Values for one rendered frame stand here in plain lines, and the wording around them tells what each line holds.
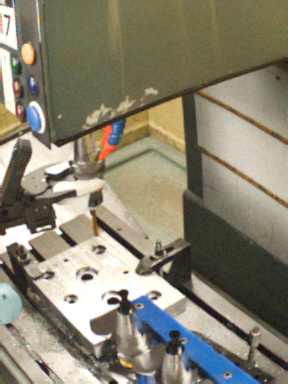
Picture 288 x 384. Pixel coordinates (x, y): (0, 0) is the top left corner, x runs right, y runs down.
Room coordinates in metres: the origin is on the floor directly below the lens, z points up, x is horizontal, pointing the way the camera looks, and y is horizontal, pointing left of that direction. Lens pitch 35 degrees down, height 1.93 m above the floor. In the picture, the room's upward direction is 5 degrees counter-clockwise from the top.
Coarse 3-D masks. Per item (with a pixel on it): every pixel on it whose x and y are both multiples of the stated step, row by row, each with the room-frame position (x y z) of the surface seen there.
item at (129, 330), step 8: (120, 312) 0.62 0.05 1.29; (128, 312) 0.62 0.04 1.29; (136, 312) 0.62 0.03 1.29; (120, 320) 0.62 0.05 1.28; (128, 320) 0.61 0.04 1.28; (136, 320) 0.62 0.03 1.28; (120, 328) 0.62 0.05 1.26; (128, 328) 0.61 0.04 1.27; (136, 328) 0.61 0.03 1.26; (120, 336) 0.61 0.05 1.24; (128, 336) 0.61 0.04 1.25; (136, 336) 0.61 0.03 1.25; (144, 336) 0.62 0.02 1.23; (120, 344) 0.61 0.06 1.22; (128, 344) 0.61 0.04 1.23; (136, 344) 0.61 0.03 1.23
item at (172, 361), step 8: (168, 352) 0.53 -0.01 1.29; (184, 352) 0.53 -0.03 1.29; (168, 360) 0.52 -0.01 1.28; (176, 360) 0.52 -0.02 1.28; (184, 360) 0.53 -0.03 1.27; (168, 368) 0.52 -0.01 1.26; (176, 368) 0.52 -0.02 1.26; (184, 368) 0.52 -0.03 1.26; (168, 376) 0.52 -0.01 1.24; (176, 376) 0.52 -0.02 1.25; (184, 376) 0.52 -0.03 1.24
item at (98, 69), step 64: (64, 0) 0.57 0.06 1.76; (128, 0) 0.62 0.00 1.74; (192, 0) 0.66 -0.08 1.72; (256, 0) 0.73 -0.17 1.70; (0, 64) 0.67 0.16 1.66; (64, 64) 0.57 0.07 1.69; (128, 64) 0.61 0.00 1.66; (192, 64) 0.66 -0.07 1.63; (256, 64) 0.72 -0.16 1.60; (64, 128) 0.57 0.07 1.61
